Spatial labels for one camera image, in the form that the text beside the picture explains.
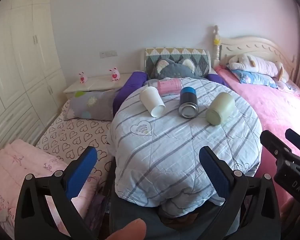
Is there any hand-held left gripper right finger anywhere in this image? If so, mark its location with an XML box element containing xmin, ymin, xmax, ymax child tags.
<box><xmin>199</xmin><ymin>145</ymin><xmax>282</xmax><ymax>240</ymax></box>

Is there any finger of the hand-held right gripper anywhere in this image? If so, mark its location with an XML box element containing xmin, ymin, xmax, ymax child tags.
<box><xmin>260</xmin><ymin>130</ymin><xmax>292</xmax><ymax>161</ymax></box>
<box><xmin>285</xmin><ymin>128</ymin><xmax>300</xmax><ymax>159</ymax></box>

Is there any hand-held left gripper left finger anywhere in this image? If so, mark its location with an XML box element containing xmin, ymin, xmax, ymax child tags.
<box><xmin>14</xmin><ymin>146</ymin><xmax>98</xmax><ymax>240</ymax></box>

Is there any pale green cup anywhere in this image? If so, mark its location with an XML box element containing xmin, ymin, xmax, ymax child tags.
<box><xmin>205</xmin><ymin>92</ymin><xmax>236</xmax><ymax>126</ymax></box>

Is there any blue and black metal cup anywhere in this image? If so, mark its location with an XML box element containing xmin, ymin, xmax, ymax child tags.
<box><xmin>178</xmin><ymin>87</ymin><xmax>199</xmax><ymax>119</ymax></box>

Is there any white paper cup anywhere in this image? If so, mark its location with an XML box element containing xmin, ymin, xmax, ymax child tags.
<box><xmin>140</xmin><ymin>86</ymin><xmax>166</xmax><ymax>118</ymax></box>

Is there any person's left hand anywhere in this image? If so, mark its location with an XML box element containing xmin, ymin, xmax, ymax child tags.
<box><xmin>107</xmin><ymin>218</ymin><xmax>147</xmax><ymax>240</ymax></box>

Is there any pink bedspread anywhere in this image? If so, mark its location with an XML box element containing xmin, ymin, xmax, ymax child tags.
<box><xmin>213</xmin><ymin>66</ymin><xmax>300</xmax><ymax>207</ymax></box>

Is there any heart print bed sheet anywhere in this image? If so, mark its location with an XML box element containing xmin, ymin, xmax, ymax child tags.
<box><xmin>35</xmin><ymin>99</ymin><xmax>115</xmax><ymax>205</ymax></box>

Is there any striped light blue quilt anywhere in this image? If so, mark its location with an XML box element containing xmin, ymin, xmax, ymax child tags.
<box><xmin>110</xmin><ymin>77</ymin><xmax>263</xmax><ymax>217</ymax></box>

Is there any pink folded blanket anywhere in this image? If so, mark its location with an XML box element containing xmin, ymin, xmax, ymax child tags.
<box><xmin>0</xmin><ymin>138</ymin><xmax>101</xmax><ymax>233</ymax></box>

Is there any blue cartoon pillow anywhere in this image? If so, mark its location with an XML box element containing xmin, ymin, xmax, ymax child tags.
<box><xmin>231</xmin><ymin>69</ymin><xmax>278</xmax><ymax>89</ymax></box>

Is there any grey flower print pillow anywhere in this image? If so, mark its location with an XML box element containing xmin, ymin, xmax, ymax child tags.
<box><xmin>63</xmin><ymin>89</ymin><xmax>121</xmax><ymax>121</ymax></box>

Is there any white plush dog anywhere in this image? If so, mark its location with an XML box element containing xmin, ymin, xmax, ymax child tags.
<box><xmin>226</xmin><ymin>53</ymin><xmax>290</xmax><ymax>83</ymax></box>

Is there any purple bolster pillow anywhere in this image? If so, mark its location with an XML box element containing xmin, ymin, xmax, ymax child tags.
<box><xmin>206</xmin><ymin>73</ymin><xmax>229</xmax><ymax>88</ymax></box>
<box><xmin>112</xmin><ymin>71</ymin><xmax>149</xmax><ymax>117</ymax></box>

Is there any white nightstand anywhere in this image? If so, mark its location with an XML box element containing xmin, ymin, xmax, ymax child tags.
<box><xmin>63</xmin><ymin>73</ymin><xmax>136</xmax><ymax>99</ymax></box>

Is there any pink bottle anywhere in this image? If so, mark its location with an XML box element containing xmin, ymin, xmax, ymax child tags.
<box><xmin>146</xmin><ymin>78</ymin><xmax>182</xmax><ymax>96</ymax></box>

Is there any cream carved bed headboard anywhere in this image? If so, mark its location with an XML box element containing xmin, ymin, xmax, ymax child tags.
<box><xmin>212</xmin><ymin>25</ymin><xmax>298</xmax><ymax>87</ymax></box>

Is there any diamond patterned cushion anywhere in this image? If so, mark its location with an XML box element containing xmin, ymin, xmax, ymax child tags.
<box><xmin>143</xmin><ymin>47</ymin><xmax>212</xmax><ymax>78</ymax></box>

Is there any grey cat plush pillow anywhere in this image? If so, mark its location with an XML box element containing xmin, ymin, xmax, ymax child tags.
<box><xmin>150</xmin><ymin>57</ymin><xmax>203</xmax><ymax>80</ymax></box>

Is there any cream wardrobe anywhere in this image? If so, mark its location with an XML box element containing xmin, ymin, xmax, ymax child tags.
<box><xmin>0</xmin><ymin>0</ymin><xmax>67</xmax><ymax>153</ymax></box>

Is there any wall socket panel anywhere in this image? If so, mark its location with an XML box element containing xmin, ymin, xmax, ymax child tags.
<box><xmin>99</xmin><ymin>50</ymin><xmax>118</xmax><ymax>58</ymax></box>

